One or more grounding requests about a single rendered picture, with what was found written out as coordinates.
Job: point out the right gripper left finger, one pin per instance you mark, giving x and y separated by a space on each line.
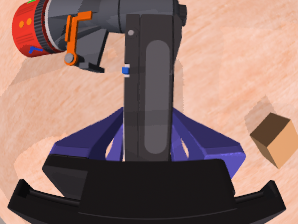
93 140

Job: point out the small tan block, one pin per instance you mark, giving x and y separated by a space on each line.
276 139

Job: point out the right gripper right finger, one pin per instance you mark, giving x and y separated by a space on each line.
203 142

